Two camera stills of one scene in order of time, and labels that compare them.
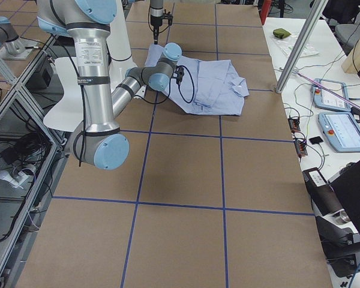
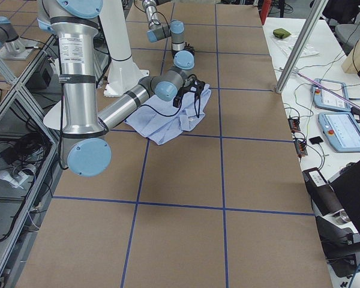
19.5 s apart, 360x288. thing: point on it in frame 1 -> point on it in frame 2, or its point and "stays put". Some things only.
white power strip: (16, 182) stays put
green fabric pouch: (281, 33) stays put
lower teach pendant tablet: (343, 132) stays put
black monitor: (353, 184) stays put
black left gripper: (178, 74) -> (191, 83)
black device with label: (324, 200) stays put
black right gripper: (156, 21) -> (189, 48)
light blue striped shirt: (201, 86) -> (159, 120)
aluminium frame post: (318, 7) stays put
